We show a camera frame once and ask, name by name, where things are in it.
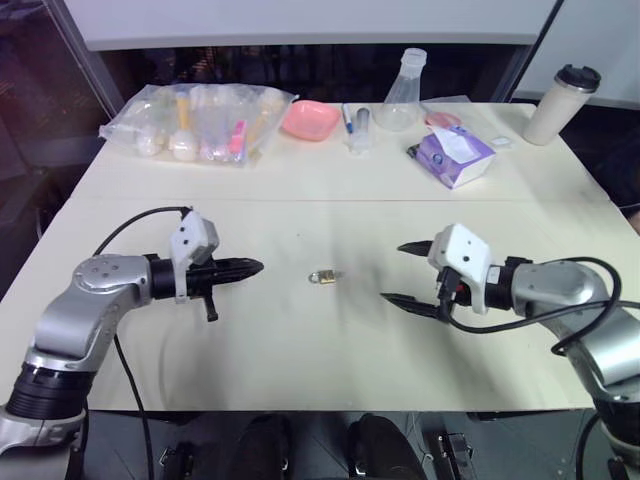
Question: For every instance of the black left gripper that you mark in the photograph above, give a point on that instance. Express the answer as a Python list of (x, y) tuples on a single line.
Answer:
[(202, 280)]

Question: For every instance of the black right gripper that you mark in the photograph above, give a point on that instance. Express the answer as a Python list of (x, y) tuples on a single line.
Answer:
[(452, 292)]

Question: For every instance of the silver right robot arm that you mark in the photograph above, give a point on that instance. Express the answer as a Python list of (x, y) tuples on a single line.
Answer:
[(595, 320)]

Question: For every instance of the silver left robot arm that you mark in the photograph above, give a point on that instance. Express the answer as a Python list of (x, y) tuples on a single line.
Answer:
[(75, 310)]

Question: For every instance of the small brass padlock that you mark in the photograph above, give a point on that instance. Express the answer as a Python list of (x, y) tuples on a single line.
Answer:
[(322, 276)]

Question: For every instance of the small black clip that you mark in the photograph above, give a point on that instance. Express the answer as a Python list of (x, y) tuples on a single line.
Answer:
[(412, 151)]

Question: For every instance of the purple tissue pack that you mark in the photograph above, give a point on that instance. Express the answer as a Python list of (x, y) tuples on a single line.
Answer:
[(457, 157)]

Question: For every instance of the pink small box in bag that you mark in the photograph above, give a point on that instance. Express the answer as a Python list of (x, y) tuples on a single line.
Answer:
[(237, 136)]

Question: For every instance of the clear plastic bag of supplies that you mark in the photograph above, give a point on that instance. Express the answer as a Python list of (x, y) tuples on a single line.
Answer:
[(200, 122)]

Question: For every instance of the pink round petri dish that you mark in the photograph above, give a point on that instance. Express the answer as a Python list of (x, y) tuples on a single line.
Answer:
[(442, 119)]

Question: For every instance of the small white packet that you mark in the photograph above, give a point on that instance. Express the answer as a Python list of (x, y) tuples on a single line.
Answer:
[(503, 141)]

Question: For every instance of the pink plastic bowl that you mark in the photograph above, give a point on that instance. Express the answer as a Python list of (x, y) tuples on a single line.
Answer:
[(308, 120)]

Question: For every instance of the yellow tube in bag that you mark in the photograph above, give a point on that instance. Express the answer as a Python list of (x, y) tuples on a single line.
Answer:
[(183, 112)]

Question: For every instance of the white and blue pen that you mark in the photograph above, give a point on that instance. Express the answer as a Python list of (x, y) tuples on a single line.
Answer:
[(347, 120)]

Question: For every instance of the dark rounded shape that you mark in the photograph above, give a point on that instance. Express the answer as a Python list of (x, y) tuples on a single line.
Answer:
[(382, 447)]

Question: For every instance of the clear conical flask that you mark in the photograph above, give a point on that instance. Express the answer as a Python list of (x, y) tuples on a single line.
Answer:
[(402, 100)]

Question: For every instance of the cream tumbler with black lid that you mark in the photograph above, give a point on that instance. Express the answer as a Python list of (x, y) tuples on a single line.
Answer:
[(555, 107)]

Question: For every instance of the thin black pole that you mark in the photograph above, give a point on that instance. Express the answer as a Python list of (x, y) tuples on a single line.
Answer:
[(537, 47)]

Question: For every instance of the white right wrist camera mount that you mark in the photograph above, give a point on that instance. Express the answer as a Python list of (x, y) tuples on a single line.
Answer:
[(462, 252)]

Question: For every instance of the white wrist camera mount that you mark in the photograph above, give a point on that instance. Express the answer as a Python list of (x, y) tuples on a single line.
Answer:
[(462, 252), (192, 237)]

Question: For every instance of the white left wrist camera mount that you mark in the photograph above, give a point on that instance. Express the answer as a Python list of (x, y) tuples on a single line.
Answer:
[(192, 237)]

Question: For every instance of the black bracket under table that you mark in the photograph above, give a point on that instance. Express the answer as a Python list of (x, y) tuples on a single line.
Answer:
[(175, 460), (450, 455)]

